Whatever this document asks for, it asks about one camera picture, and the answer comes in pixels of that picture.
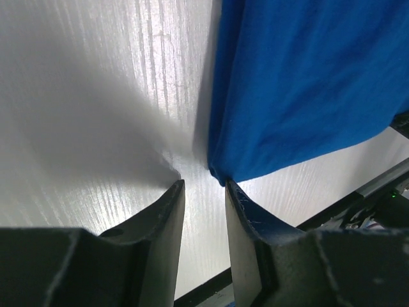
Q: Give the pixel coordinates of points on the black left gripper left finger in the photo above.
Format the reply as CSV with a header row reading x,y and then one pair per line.
x,y
132,264

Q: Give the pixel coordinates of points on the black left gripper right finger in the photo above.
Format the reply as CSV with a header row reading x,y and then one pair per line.
x,y
276,264

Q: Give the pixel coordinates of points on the blue t shirt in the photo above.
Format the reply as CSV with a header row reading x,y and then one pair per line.
x,y
294,80

